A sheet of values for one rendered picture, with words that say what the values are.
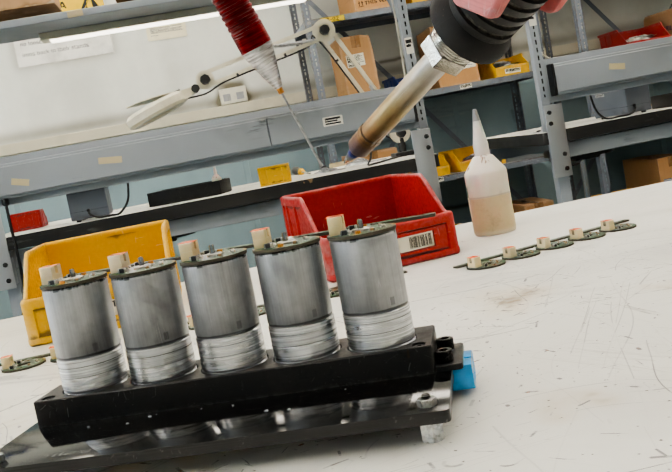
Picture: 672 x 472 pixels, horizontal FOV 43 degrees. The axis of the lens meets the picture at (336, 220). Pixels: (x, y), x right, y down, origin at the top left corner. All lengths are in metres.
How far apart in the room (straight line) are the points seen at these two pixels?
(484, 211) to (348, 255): 0.39
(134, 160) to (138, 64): 2.20
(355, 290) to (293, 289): 0.02
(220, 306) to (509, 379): 0.11
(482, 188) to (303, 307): 0.39
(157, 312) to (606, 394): 0.16
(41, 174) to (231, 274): 2.31
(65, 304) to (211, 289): 0.06
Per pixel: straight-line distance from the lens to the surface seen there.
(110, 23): 2.80
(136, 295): 0.32
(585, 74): 2.86
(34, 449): 0.32
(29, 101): 4.79
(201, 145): 2.57
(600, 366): 0.32
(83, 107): 4.75
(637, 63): 2.94
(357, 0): 4.35
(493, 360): 0.34
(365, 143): 0.28
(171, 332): 0.32
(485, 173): 0.67
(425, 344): 0.30
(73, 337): 0.33
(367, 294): 0.30
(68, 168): 2.60
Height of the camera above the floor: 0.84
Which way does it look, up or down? 5 degrees down
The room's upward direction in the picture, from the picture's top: 11 degrees counter-clockwise
